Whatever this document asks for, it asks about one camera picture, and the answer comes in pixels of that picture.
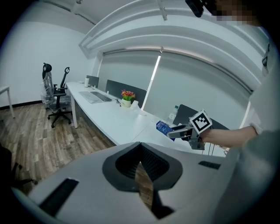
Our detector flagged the potted colourful flowers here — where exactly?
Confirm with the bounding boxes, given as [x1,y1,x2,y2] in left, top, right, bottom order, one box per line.
[121,89,136,109]

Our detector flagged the silver laptop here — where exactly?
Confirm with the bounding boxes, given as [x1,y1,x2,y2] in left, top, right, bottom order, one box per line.
[78,91,103,104]

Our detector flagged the plastic-wrapped office chair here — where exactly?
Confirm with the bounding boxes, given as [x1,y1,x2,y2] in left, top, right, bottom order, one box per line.
[40,63,56,110]

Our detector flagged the person's head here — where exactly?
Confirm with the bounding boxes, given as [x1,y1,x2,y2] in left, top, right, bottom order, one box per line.
[211,0,262,28]

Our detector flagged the black ring-headrest office chair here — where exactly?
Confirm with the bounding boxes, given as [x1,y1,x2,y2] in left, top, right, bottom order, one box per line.
[47,66,73,129]

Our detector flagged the dark grey desk divider panel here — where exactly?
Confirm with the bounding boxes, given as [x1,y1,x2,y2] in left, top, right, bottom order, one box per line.
[105,79,147,103]
[172,104,230,132]

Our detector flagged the person's white shirt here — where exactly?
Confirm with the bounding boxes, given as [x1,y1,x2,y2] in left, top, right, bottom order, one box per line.
[249,43,280,136]

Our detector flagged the clear plastic water bottle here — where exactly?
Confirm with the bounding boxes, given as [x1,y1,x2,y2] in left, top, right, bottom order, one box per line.
[167,105,179,124]

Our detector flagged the white desk leg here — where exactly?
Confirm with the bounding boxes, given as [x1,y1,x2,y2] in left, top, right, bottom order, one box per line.
[71,96,78,129]

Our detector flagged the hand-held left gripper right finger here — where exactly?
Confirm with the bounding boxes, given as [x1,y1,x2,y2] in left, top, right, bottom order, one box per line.
[141,142,226,224]

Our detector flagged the black keyboard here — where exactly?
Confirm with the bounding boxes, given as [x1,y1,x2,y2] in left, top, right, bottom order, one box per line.
[90,91,112,102]

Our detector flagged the small white office desk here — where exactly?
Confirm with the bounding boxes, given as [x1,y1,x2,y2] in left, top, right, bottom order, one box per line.
[0,85,16,119]

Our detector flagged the person's right forearm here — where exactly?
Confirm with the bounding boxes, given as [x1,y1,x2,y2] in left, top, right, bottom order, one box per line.
[201,126,258,147]

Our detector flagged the vertical light strip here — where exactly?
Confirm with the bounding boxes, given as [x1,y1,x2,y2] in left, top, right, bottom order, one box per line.
[143,54,162,110]

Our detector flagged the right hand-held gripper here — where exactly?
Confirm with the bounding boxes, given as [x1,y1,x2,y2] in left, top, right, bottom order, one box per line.
[166,109,213,151]

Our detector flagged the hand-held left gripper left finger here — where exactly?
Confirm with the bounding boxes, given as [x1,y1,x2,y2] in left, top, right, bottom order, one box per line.
[28,142,160,224]

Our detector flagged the small dark desk divider panel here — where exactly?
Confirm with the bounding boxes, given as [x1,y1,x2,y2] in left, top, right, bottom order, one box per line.
[86,75,99,88]

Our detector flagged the blue packet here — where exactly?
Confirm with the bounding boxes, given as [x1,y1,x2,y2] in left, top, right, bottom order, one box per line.
[156,120,175,142]

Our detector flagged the black head-mounted camera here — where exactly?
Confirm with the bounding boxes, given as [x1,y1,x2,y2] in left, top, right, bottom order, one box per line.
[185,0,216,18]

